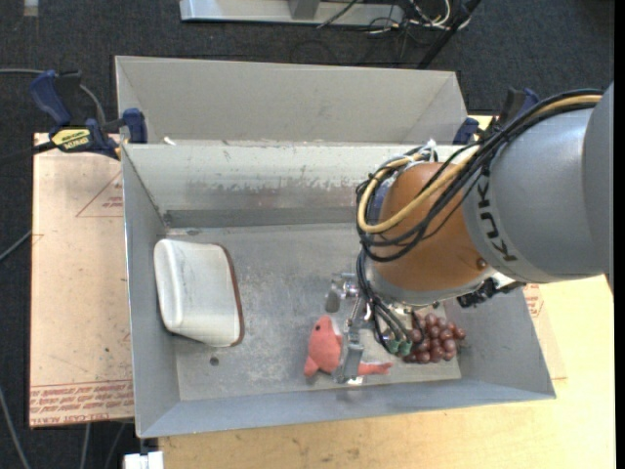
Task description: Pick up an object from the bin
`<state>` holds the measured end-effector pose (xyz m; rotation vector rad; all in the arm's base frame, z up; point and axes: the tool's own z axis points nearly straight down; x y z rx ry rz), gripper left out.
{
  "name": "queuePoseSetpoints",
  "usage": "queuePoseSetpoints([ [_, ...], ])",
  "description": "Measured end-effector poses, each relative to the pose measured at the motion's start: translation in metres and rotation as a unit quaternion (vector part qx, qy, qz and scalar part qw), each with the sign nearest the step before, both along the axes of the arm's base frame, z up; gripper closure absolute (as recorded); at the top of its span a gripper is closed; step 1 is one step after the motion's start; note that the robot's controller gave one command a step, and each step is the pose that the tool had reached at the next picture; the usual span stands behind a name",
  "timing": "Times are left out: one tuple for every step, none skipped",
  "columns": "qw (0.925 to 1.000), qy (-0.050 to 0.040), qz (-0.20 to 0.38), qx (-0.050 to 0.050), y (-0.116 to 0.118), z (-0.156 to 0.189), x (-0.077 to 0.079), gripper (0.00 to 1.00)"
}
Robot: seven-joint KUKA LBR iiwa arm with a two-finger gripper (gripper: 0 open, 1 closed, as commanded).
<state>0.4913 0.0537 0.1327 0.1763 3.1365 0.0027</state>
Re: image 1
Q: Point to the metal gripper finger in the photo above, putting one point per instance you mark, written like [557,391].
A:
[352,362]

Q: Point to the pink toy fish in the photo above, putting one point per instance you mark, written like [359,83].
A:
[326,347]

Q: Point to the dark red toy grape bunch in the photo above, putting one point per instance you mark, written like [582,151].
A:
[437,342]

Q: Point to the white plastic tub brown rim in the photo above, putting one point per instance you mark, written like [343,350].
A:
[197,291]

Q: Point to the grey metal bin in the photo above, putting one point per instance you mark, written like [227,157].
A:
[293,271]

